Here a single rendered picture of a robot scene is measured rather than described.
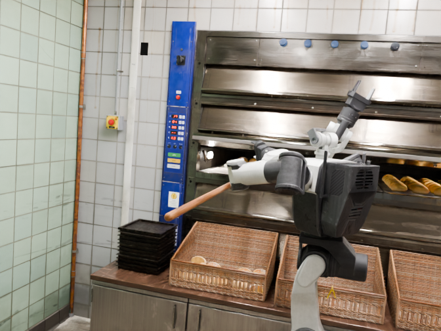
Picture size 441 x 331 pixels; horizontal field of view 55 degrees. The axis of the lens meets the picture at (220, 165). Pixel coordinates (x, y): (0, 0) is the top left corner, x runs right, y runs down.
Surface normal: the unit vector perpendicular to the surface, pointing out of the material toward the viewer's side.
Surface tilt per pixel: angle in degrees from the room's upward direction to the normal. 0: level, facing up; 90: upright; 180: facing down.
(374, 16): 90
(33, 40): 90
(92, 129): 90
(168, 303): 92
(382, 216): 70
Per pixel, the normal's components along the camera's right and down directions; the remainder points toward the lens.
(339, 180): -0.77, 0.00
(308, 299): -0.17, 0.48
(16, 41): 0.96, 0.11
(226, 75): -0.19, -0.29
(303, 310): -0.26, 0.07
